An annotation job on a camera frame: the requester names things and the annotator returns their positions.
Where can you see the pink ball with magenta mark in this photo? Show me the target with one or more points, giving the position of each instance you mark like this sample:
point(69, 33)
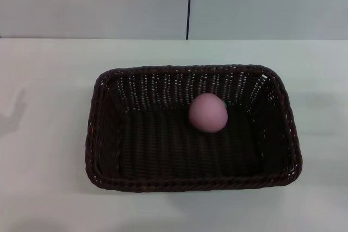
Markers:
point(208, 113)

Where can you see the black woven wicker basket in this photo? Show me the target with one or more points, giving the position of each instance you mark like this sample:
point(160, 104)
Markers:
point(163, 150)

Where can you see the black vertical wall strip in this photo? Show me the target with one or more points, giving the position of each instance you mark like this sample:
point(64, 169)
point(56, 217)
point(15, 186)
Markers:
point(189, 3)

